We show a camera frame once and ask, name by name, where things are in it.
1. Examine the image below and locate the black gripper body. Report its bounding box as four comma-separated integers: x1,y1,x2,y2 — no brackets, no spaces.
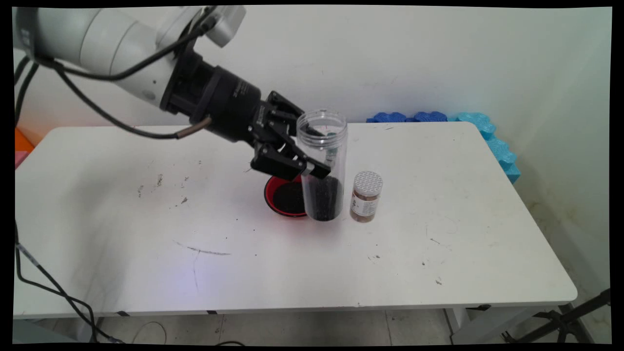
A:
160,48,271,144

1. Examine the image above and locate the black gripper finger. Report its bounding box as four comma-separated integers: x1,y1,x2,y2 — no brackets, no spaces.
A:
250,138,332,182
261,90,326,138

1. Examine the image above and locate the clear jar with black seeds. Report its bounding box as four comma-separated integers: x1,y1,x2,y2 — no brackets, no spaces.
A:
296,109,349,222

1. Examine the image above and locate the red bowl with black rim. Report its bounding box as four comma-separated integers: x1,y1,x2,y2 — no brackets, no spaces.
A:
264,175,309,218

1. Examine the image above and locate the black seed pile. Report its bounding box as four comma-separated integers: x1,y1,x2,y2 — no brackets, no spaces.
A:
272,181,307,215

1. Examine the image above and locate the small green-lid spice bottle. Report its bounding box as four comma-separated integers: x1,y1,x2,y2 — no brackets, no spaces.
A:
326,132,340,169

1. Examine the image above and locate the white-lid jar of nuts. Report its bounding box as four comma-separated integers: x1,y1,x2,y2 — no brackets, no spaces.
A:
349,171,384,223

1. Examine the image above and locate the orange foam block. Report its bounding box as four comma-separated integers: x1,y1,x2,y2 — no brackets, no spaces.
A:
15,126,35,153

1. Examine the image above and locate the light blue foam mat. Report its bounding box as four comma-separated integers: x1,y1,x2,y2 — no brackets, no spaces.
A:
448,112,521,185

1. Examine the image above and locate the black tripod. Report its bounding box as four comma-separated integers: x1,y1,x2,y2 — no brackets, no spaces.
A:
502,289,611,344

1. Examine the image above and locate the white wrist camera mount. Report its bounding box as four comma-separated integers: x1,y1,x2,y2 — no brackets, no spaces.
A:
156,6,247,48

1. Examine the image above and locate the black camera cable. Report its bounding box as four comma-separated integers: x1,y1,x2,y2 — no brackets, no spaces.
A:
15,7,220,125

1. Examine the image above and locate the thin grey floor cable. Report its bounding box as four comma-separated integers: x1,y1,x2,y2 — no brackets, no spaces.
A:
132,320,168,344

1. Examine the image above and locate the black velcro cable strap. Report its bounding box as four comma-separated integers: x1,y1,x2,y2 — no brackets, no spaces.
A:
16,15,39,61

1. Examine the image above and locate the black floor cable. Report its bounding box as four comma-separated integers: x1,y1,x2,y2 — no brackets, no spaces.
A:
15,223,123,343

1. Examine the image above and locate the white table leg frame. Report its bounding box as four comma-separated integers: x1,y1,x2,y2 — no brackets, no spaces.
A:
444,303,578,345

